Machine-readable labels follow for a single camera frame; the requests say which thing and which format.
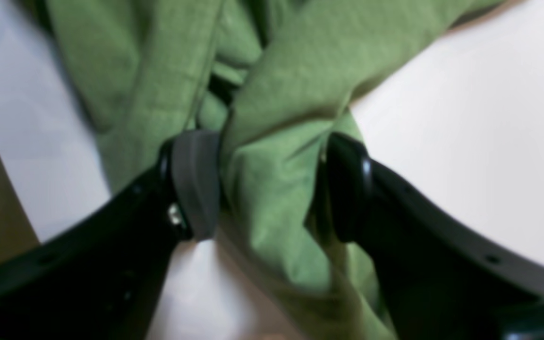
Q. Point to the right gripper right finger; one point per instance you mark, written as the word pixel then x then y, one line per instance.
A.
pixel 439 279

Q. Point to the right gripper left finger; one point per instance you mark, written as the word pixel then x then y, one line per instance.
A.
pixel 102 279

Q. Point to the olive green t-shirt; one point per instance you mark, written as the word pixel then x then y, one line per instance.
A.
pixel 275 77

